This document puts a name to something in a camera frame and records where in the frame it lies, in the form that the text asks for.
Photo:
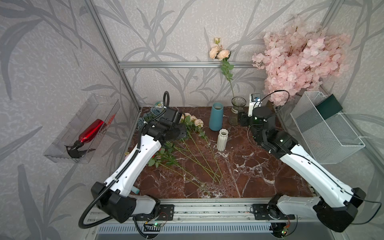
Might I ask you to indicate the clear plastic wall bin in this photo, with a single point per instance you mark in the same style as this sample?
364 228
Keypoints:
96 107

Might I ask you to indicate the clear glass vase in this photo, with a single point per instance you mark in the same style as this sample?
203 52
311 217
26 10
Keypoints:
237 107

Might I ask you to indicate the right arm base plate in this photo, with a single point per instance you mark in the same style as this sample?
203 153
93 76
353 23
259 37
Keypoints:
265 212

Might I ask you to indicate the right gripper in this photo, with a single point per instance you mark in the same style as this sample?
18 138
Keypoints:
243 118

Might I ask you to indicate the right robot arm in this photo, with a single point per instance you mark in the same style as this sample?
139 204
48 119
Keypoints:
335 205

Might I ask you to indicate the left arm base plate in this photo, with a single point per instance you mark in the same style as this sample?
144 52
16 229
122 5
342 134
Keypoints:
160 213

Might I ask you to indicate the aluminium front rail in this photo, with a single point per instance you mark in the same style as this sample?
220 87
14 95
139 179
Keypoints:
234 210

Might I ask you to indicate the white ribbed vase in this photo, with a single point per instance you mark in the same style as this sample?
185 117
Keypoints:
222 139

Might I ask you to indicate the white wire mesh basket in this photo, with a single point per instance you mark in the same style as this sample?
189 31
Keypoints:
328 141

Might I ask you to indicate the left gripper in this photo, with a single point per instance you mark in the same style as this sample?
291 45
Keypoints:
183 131

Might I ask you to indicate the dark green card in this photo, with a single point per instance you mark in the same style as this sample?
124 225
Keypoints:
329 107

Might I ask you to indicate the pink cherry blossom tree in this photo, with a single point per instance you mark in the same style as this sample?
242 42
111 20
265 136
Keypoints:
299 58

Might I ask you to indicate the blue hydrangea flowers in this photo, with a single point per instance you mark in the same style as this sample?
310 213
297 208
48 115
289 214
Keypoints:
149 114

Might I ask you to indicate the cream pink rose stem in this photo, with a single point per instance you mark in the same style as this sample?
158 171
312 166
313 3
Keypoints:
217 52

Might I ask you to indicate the red rose stem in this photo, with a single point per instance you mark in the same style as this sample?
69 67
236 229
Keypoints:
164 158

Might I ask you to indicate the teal ceramic vase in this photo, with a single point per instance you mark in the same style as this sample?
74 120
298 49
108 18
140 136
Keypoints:
216 117

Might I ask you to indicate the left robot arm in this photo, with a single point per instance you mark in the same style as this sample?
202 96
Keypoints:
113 196

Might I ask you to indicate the red spray bottle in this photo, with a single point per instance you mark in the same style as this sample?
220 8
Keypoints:
88 135

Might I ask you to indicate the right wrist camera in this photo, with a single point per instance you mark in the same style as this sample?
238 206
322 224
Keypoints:
254 100

